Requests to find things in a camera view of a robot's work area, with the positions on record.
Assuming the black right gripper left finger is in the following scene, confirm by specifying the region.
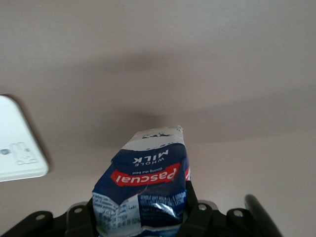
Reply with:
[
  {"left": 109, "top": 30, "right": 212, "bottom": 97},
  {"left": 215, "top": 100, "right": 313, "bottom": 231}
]
[{"left": 53, "top": 200, "right": 97, "bottom": 237}]

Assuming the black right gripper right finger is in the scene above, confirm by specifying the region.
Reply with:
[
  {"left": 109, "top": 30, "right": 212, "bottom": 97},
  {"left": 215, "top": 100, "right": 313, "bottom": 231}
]
[{"left": 178, "top": 181, "right": 228, "bottom": 237}]

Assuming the blue milk carton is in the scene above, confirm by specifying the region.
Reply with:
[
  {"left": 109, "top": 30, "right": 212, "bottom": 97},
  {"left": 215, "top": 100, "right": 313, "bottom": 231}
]
[{"left": 92, "top": 125, "right": 192, "bottom": 236}]

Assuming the cream plastic tray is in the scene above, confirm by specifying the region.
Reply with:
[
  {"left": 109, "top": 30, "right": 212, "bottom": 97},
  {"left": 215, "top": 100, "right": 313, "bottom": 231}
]
[{"left": 0, "top": 94, "right": 50, "bottom": 183}]

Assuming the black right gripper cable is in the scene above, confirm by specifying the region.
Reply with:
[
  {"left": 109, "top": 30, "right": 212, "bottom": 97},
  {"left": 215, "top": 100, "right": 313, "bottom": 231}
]
[{"left": 243, "top": 194, "right": 283, "bottom": 237}]

